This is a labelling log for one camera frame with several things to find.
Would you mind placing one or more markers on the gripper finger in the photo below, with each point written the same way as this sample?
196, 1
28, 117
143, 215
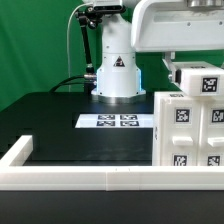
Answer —
167, 59

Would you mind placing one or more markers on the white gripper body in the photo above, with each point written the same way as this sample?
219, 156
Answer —
178, 25

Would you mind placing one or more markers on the white cabinet top block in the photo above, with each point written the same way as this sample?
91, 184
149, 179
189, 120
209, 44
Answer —
199, 78

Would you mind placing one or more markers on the white cabinet door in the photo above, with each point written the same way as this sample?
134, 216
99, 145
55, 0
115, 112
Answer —
211, 138
180, 133

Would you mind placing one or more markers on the white cabinet body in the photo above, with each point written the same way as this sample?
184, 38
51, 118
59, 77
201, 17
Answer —
159, 103

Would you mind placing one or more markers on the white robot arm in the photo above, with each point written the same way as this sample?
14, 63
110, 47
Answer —
131, 26

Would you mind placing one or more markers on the white flat tag plate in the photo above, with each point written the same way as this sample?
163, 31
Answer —
114, 121

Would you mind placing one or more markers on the black camera on mount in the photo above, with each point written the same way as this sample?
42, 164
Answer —
110, 9

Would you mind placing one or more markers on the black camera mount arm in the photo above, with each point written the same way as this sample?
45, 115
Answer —
88, 19

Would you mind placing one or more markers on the white U-shaped table frame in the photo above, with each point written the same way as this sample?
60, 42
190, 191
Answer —
16, 175

